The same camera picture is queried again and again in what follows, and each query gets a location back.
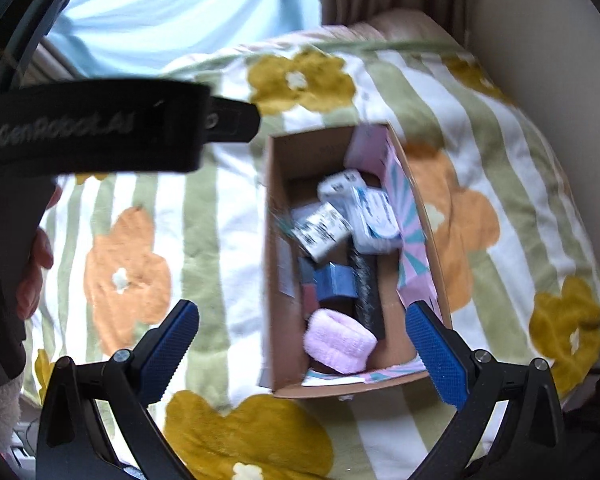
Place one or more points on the cardboard box pink lining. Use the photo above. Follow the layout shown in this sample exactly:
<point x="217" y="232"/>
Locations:
<point x="294" y="166"/>

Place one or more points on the red lip gloss tube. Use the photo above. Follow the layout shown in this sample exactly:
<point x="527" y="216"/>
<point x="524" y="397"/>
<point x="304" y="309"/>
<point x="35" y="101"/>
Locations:
<point x="308" y="287"/>

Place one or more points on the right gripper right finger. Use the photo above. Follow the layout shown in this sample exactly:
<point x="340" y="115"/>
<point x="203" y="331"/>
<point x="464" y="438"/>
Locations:
<point x="508" y="420"/>

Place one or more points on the white black spotted plush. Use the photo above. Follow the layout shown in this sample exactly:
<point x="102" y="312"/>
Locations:
<point x="337" y="189"/>

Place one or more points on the floral striped blanket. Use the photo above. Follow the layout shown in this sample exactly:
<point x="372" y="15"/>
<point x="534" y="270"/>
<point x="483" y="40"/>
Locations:
<point x="518" y="269"/>

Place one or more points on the light blue curtain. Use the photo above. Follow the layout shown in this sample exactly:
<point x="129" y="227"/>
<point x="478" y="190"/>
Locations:
<point x="139" y="37"/>

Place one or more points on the left hand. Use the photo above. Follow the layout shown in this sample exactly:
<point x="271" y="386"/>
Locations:
<point x="30" y="288"/>

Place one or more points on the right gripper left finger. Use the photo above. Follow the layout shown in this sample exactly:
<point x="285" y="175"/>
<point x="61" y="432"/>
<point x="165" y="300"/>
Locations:
<point x="72" y="440"/>

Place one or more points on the small blue cube box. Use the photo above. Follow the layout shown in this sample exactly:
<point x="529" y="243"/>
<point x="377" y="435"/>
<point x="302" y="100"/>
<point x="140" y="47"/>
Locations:
<point x="335" y="282"/>

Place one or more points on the black garbage bag roll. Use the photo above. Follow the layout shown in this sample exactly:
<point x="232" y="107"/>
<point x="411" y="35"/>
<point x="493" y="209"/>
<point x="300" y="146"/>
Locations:
<point x="368" y="310"/>

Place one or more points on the white blue floss box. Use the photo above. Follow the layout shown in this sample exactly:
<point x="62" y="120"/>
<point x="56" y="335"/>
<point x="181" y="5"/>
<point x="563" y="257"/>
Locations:
<point x="374" y="226"/>

